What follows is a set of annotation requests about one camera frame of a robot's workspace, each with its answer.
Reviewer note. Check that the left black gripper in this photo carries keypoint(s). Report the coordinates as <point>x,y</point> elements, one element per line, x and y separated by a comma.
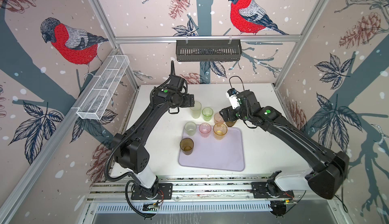
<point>189,100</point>

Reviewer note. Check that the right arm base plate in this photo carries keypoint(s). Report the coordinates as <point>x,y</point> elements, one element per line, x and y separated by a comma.
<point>266,190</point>

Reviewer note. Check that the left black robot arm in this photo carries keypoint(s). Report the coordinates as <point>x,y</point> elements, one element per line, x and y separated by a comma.
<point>128,149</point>

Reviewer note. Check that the pale green short glass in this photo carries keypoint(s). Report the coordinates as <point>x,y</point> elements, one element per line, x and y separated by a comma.
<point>190,128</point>

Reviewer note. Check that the black hanging wire basket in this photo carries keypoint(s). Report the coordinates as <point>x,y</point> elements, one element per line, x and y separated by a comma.
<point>225,50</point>

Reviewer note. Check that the white mesh wall shelf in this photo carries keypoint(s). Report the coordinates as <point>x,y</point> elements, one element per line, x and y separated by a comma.
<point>97,100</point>

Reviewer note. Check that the aluminium front rail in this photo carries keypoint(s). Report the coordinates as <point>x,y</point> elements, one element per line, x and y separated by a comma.
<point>196,189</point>

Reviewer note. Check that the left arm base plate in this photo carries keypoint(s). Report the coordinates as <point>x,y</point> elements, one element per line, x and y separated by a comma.
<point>158,191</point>

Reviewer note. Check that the tall pale green glass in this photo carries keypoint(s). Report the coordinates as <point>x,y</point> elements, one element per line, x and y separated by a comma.
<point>196,110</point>

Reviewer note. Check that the lavender plastic tray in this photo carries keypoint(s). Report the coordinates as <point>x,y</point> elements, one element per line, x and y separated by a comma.
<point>224,154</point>

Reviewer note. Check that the pink faceted glass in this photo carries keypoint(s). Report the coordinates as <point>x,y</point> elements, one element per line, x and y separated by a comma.
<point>205,130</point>

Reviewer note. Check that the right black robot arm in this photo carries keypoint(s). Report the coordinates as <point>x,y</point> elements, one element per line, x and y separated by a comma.
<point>327,170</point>

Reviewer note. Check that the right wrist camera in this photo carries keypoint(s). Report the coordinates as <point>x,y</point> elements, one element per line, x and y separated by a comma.
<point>232,95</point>

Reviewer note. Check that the yellow faceted glass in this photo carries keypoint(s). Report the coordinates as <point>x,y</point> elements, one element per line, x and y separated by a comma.
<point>220,130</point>

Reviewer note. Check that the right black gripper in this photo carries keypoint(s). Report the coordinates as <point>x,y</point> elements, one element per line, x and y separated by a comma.
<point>225,114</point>

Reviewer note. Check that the dark amber textured glass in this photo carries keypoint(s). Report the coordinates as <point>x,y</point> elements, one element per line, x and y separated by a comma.
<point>230,123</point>

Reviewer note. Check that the olive amber textured glass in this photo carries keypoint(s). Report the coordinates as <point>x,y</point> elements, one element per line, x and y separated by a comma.
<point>186,146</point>

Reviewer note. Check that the small bright green glass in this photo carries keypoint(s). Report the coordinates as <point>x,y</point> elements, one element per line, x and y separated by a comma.
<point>207,113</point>

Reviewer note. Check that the pale pink textured glass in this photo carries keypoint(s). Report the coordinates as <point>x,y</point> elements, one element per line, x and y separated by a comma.
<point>217,118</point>

